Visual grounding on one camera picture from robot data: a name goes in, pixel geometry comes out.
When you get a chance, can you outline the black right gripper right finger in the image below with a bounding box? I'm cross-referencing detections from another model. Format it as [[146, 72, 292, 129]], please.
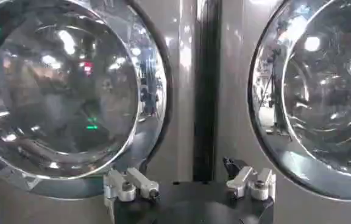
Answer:
[[223, 156, 277, 202]]

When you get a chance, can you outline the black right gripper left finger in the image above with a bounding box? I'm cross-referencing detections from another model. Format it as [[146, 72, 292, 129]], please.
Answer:
[[103, 158, 160, 224]]

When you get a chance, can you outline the grey dryer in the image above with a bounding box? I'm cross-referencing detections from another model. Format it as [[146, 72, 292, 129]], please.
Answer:
[[213, 0, 351, 224], [0, 0, 213, 224]]

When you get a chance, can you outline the round glass dryer door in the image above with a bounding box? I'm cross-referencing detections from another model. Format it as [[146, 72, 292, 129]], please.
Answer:
[[0, 0, 174, 200], [247, 0, 351, 201]]

